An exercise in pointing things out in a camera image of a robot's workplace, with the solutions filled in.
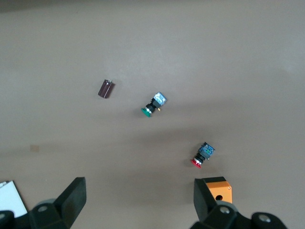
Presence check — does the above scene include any green push button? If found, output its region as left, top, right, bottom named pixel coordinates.
left=141, top=92, right=168, bottom=118

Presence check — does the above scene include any red push button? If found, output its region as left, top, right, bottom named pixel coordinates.
left=191, top=142, right=216, bottom=169

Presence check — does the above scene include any dark maroon capacitor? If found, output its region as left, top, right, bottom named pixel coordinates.
left=98, top=79, right=116, bottom=99

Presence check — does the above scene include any orange box with hole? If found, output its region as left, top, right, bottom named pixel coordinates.
left=205, top=176, right=233, bottom=205

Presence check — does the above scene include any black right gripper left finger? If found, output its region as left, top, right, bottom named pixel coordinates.
left=28, top=177, right=87, bottom=229

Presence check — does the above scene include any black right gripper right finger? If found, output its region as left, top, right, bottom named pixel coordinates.
left=190, top=177, right=253, bottom=229

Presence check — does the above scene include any white drawer cabinet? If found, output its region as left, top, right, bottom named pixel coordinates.
left=0, top=180, right=28, bottom=218

